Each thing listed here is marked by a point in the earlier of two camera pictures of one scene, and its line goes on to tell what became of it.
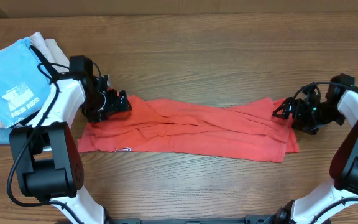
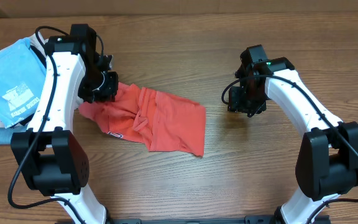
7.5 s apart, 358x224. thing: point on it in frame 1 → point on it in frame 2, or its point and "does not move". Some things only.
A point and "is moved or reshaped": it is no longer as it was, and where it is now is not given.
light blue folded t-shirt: x=15 y=84 does not move
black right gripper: x=297 y=106 → x=235 y=105
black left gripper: x=114 y=106 → x=107 y=94
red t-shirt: x=248 y=129 is moved or reshaped
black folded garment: x=53 y=74 does not move
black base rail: x=247 y=219 does not move
